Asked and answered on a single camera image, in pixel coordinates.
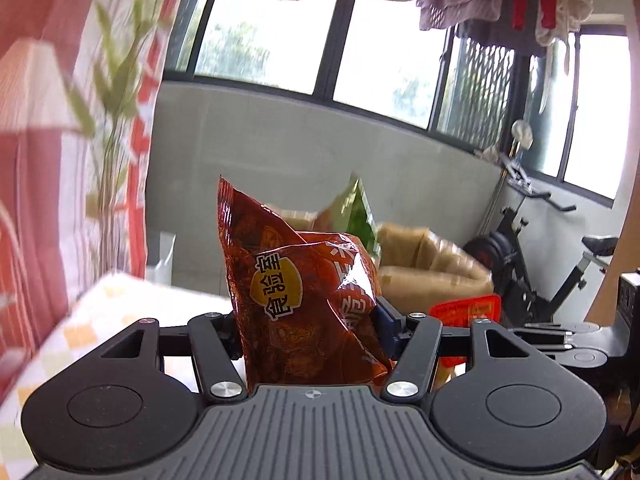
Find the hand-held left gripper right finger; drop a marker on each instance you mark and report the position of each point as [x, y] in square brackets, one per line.
[387, 327]

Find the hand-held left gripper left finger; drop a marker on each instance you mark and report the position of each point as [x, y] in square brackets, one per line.
[220, 345]

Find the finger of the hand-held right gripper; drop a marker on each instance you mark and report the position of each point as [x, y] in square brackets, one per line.
[575, 347]
[560, 328]

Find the brown cardboard box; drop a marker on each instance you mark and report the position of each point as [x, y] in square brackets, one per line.
[425, 270]

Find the red snack packet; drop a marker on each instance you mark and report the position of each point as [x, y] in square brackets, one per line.
[465, 307]

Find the red snack bag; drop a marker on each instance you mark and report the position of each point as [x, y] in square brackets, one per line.
[300, 320]

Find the black exercise bike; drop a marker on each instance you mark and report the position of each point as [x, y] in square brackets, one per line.
[545, 260]

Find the brown wooden board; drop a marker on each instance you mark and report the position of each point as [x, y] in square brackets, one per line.
[612, 240]

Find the white waste bin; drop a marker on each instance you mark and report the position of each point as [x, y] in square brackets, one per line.
[161, 260]

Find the green snack bag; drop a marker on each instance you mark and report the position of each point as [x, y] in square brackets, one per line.
[357, 215]

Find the mop with white head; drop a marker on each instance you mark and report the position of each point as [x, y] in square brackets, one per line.
[522, 132]

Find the black window grille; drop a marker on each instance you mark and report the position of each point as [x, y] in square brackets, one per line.
[477, 90]

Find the red and white curtain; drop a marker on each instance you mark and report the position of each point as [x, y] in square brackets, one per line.
[45, 160]

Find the artificial green plant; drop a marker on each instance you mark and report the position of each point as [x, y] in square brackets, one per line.
[117, 110]

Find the black-framed window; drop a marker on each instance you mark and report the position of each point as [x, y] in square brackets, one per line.
[330, 50]

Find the hanging dark garment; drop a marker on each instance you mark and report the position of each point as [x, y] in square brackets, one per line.
[500, 37]

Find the hanging cream garment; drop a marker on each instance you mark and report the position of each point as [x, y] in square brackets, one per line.
[575, 5]

